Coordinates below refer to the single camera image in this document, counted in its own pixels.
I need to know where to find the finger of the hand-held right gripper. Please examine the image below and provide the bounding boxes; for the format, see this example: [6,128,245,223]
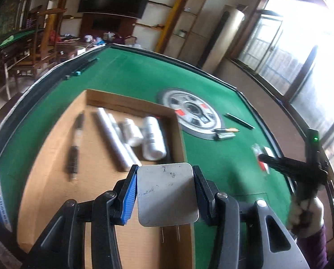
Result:
[258,154,321,184]

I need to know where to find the thin white marker pen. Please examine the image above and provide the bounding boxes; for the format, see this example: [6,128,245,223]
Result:
[108,113,142,167]

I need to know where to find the cluttered wooden low table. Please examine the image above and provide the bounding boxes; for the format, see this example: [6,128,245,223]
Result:
[52,38,106,59]

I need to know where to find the white plug adapter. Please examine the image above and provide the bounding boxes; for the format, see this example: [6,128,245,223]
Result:
[136,163,200,243]

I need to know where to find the brown cardboard box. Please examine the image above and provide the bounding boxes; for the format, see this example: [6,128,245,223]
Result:
[16,89,195,269]

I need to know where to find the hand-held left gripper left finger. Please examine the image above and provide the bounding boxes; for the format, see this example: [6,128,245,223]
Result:
[21,164,139,269]

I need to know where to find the round grey table dial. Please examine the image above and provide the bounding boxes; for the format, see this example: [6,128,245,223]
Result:
[156,88,225,141]

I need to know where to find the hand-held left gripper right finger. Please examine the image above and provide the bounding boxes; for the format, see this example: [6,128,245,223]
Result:
[192,165,310,269]

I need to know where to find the thick white marker pen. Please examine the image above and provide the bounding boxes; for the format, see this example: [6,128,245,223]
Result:
[95,107,132,171]

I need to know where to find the black silver pen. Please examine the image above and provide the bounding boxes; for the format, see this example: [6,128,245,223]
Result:
[66,113,85,181]

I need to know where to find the yellow wooden post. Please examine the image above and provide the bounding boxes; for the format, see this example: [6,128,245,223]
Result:
[156,0,198,54]

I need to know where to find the white standing air conditioner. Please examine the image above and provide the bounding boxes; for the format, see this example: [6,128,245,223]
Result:
[205,6,246,75]

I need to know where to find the clear plastic box red insert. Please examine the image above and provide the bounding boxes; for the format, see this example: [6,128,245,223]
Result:
[251,143,270,173]

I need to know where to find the black marker pen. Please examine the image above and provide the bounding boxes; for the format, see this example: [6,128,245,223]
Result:
[226,113,255,130]

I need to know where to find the green side table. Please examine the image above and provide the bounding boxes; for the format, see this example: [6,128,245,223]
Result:
[0,29,44,53]

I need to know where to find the person's right hand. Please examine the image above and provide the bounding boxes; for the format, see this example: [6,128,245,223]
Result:
[286,196,324,239]

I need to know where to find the small white rounded cap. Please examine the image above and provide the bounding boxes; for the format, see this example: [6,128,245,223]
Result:
[119,118,143,147]

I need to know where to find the slim black pen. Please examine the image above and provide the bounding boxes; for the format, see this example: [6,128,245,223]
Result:
[159,118,172,159]

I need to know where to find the black table bar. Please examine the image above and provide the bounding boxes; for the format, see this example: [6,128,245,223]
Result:
[65,58,99,79]

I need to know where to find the wooden television cabinet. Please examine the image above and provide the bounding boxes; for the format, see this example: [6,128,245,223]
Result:
[80,13,137,38]

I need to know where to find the brown framed window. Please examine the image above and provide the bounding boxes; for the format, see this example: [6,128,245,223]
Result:
[229,0,334,202]

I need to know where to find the white plastic bottle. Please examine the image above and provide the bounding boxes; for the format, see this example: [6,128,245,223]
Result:
[140,116,167,161]

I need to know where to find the wooden chair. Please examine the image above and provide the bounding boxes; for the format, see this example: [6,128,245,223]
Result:
[24,6,68,73]

